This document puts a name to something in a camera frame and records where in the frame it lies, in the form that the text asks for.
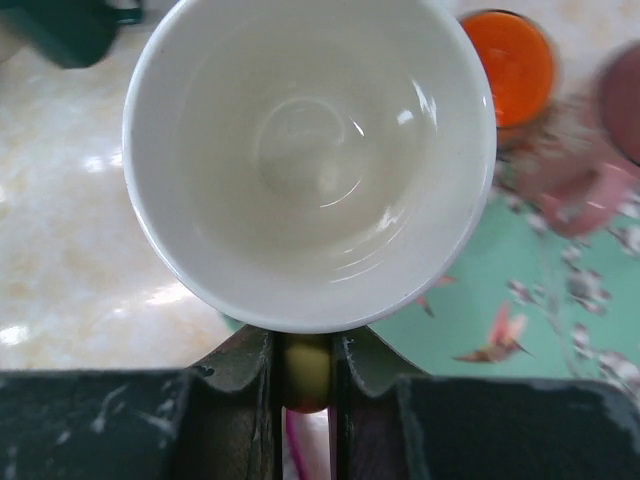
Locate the yellow mug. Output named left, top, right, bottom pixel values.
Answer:
left=122, top=1, right=496, bottom=413

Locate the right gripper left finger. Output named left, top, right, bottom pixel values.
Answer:
left=1, top=327, right=283, bottom=479

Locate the green floral tray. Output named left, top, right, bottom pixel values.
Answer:
left=374, top=183, right=639, bottom=396

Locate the dark teal mug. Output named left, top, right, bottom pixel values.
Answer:
left=1, top=0, right=144, bottom=69

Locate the orange mug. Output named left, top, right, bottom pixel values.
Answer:
left=460, top=9, right=556, bottom=149

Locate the pink floral mug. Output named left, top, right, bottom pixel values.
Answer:
left=499, top=42, right=639, bottom=237

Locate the purple snack bag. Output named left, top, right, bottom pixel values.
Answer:
left=282, top=409, right=332, bottom=480

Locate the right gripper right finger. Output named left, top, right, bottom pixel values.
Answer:
left=330, top=327, right=639, bottom=479

